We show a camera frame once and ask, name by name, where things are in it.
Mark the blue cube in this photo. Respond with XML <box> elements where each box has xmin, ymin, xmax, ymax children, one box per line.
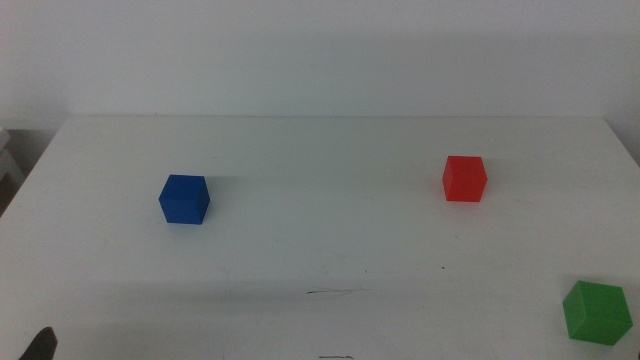
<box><xmin>158</xmin><ymin>174</ymin><xmax>211</xmax><ymax>226</ymax></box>

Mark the green cube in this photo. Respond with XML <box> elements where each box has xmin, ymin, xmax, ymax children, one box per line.
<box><xmin>561</xmin><ymin>279</ymin><xmax>634</xmax><ymax>347</ymax></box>

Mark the red cube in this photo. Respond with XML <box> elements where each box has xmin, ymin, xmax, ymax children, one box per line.
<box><xmin>441</xmin><ymin>155</ymin><xmax>489</xmax><ymax>204</ymax></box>

